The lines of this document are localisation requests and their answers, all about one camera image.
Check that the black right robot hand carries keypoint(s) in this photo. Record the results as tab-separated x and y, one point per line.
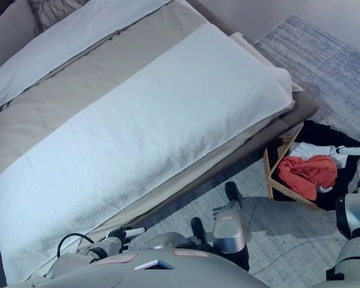
352	150

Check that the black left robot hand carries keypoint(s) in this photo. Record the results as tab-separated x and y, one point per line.
117	234

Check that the red garment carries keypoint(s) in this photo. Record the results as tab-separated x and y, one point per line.
312	174

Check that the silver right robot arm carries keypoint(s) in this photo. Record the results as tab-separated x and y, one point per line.
354	210

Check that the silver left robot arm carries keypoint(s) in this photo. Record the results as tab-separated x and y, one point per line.
87	255

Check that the white crumpled clothes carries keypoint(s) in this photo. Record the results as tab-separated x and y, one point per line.
309	148

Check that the wooden basket with black liner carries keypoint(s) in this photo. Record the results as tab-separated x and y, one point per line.
271	180

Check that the bed with white blanket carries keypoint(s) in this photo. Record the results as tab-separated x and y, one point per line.
138	135

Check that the white folded bed cover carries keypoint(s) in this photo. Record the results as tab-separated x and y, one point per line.
63	39

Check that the silver robot torso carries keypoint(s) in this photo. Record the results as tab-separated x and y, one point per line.
153	273

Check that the silver robot body legs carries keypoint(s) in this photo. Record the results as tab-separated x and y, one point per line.
318	75

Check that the silver right robot leg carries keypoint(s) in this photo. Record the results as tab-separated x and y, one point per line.
229	228

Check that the beige duvet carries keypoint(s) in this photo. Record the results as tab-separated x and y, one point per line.
93	72

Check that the beige pillow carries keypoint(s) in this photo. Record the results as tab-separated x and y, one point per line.
12	33

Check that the patterned grey pillow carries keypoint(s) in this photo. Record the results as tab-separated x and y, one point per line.
54	13

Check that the brown upholstered bed frame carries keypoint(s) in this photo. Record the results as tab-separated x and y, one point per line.
303	111

